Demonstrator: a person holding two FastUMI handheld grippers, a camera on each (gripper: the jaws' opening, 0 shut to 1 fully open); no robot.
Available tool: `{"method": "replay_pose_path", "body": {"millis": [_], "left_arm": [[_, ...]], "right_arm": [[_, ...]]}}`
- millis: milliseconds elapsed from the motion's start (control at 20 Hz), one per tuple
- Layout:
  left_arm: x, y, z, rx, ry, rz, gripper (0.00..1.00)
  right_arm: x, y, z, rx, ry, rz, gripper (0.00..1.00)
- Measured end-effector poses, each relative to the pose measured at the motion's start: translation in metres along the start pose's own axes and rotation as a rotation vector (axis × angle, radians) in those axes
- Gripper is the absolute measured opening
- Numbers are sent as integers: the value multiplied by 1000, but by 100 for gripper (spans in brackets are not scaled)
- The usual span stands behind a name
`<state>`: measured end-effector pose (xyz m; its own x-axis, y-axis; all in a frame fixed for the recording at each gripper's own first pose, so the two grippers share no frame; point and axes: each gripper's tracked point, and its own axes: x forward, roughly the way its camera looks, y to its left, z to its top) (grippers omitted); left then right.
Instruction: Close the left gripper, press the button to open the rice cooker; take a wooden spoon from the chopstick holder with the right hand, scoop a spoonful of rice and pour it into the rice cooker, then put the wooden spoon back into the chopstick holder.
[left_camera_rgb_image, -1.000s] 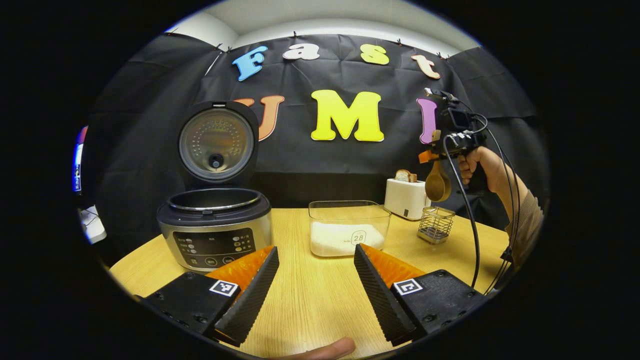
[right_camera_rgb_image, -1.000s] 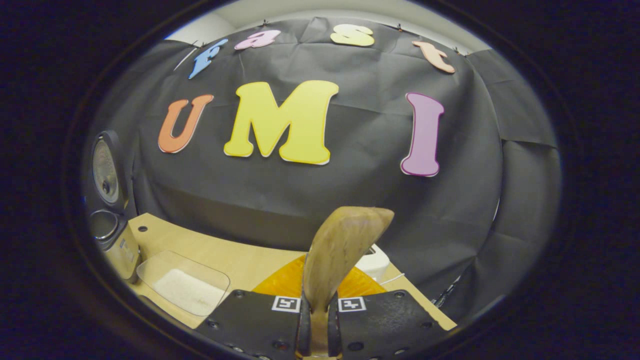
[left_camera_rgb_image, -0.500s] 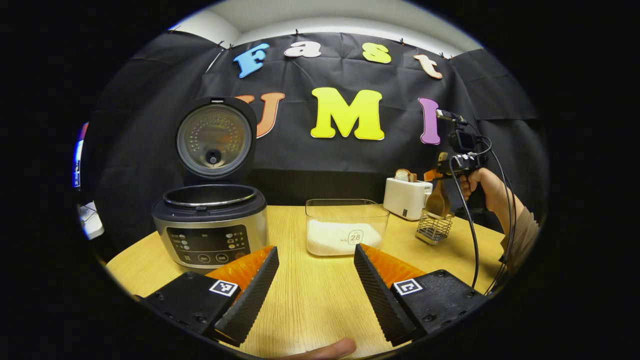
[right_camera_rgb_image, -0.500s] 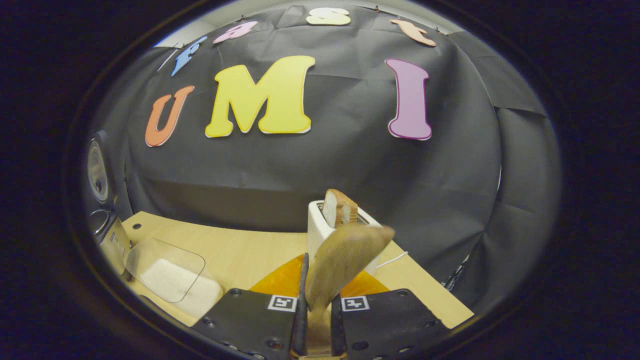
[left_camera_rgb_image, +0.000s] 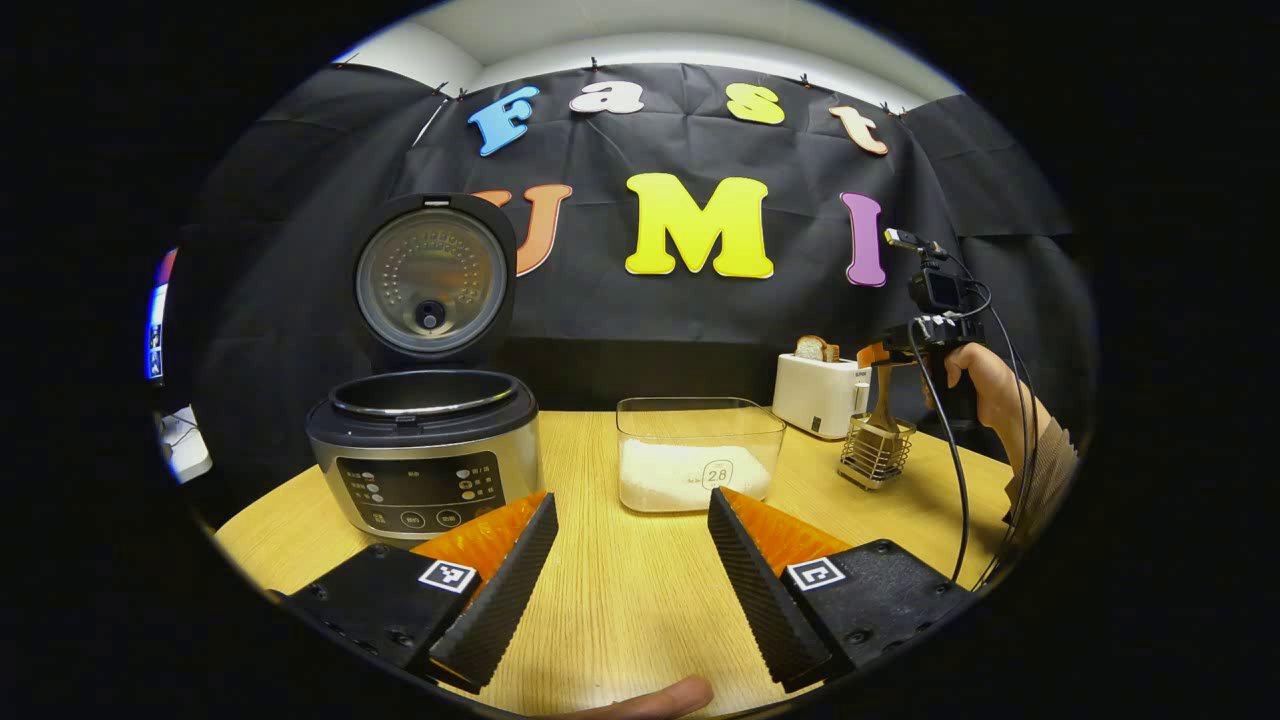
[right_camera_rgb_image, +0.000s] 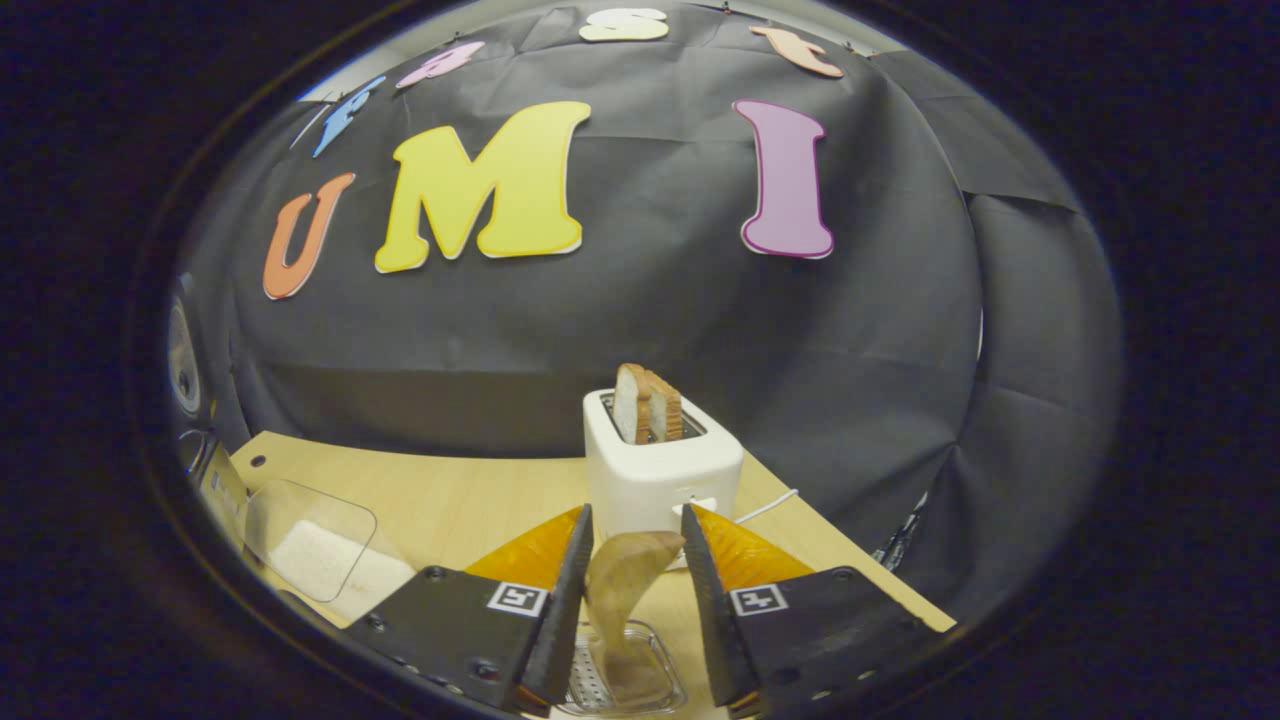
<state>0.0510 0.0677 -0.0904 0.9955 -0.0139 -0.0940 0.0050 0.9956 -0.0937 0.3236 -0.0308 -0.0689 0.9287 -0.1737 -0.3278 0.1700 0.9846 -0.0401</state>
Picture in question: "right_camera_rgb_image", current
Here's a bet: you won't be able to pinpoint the clear plastic container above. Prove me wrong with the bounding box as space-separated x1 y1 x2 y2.
243 478 416 621

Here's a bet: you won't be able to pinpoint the black backdrop cloth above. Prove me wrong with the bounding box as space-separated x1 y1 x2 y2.
170 0 1126 621

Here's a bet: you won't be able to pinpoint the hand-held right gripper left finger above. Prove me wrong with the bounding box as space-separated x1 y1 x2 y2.
345 503 596 716

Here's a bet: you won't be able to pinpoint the white toaster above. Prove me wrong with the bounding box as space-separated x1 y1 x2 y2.
583 388 746 571

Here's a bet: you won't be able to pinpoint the white rice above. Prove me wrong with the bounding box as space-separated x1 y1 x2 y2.
270 520 416 621

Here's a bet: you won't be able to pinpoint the pale bread slice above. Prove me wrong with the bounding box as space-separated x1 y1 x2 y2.
612 363 656 446

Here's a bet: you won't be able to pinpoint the wooden spoon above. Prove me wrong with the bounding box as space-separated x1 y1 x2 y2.
583 530 688 706

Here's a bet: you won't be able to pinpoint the silver black rice cooker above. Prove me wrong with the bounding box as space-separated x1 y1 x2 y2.
168 280 251 551

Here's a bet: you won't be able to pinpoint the white toaster cord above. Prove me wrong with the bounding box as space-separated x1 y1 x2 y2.
735 488 801 526

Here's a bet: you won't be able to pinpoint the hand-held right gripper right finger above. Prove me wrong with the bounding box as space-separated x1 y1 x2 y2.
680 503 941 720

